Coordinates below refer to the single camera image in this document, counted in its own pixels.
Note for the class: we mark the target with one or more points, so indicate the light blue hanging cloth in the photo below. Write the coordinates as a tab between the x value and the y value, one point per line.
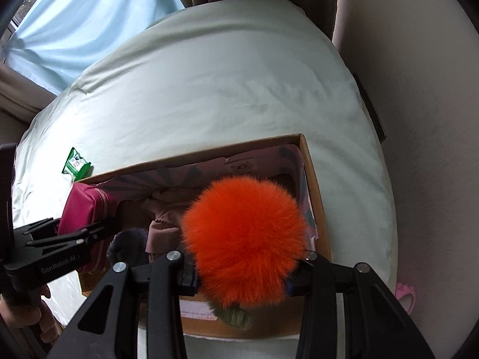
93	18

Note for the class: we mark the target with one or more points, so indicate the pink zip pouch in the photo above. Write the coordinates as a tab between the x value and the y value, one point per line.
84	207

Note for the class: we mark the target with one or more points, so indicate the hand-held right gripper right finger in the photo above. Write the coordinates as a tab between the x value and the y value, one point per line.
318	282

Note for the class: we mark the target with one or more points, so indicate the orange pompom with green knit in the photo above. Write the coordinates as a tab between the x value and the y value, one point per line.
247	239

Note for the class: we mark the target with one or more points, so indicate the pale pink cloth scrunchie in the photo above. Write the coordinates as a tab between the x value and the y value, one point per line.
164	228

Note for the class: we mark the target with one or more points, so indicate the pink plastic object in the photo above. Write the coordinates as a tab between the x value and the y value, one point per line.
406	295

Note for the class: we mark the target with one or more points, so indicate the grey fluffy ball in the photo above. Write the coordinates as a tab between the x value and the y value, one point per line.
127	243

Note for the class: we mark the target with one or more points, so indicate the white framed window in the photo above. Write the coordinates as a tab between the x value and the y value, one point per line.
24	11

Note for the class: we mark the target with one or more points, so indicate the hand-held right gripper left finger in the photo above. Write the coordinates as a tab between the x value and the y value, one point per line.
168	282

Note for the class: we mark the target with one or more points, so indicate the green snack packet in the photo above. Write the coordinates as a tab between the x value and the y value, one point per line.
76	164

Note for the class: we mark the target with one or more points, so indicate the person's left hand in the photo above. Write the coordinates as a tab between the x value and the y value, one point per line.
22	316

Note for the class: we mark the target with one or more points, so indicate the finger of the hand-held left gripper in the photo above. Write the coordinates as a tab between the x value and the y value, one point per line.
37	229
75	236

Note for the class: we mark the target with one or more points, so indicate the white headboard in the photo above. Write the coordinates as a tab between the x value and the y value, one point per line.
11	127

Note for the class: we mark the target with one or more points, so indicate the patterned cardboard box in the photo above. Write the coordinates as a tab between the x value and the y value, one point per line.
318	209

